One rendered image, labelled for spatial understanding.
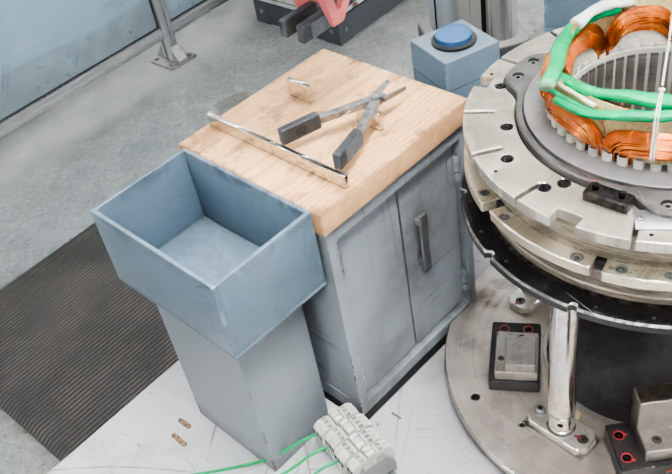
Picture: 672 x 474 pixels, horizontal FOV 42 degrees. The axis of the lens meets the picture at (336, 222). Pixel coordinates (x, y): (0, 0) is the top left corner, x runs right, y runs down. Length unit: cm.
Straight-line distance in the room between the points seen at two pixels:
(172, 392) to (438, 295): 31
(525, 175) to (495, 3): 52
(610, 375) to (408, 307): 22
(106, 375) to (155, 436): 118
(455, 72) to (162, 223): 35
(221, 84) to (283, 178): 232
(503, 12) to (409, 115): 40
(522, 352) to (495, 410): 6
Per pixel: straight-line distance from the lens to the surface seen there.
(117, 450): 97
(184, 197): 84
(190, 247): 83
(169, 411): 98
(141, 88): 318
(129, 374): 211
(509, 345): 89
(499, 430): 87
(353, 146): 73
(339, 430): 86
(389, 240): 81
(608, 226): 63
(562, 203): 64
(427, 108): 81
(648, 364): 96
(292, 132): 76
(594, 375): 94
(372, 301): 83
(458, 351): 93
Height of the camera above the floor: 151
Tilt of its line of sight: 40 degrees down
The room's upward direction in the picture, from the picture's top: 11 degrees counter-clockwise
